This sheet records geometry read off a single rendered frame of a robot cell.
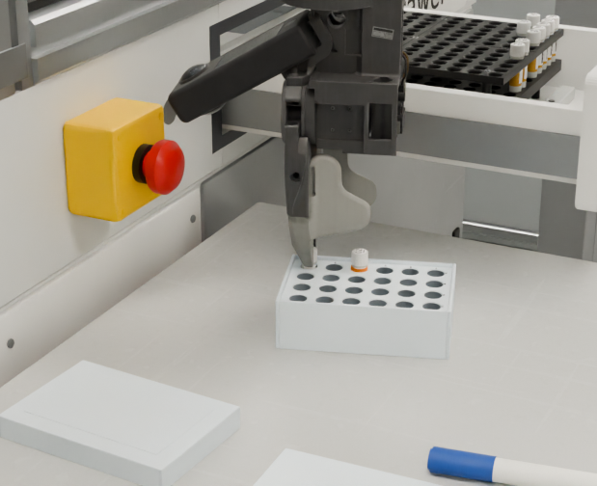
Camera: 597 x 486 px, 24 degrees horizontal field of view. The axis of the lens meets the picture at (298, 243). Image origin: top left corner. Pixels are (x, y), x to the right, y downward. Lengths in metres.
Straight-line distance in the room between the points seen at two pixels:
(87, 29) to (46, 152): 0.10
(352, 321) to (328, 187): 0.10
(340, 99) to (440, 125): 0.19
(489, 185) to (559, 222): 0.86
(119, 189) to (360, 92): 0.19
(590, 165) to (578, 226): 1.12
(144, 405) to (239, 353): 0.12
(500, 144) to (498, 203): 1.99
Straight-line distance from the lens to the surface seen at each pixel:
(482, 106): 1.13
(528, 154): 1.13
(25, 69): 0.98
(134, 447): 0.87
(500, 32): 1.31
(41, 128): 1.00
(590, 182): 1.10
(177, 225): 1.19
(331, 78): 0.97
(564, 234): 2.25
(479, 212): 3.14
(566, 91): 1.31
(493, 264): 1.15
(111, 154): 1.00
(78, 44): 1.02
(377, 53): 0.97
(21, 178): 0.99
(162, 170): 1.01
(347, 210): 1.01
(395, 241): 1.19
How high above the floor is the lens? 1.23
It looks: 23 degrees down
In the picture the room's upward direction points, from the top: straight up
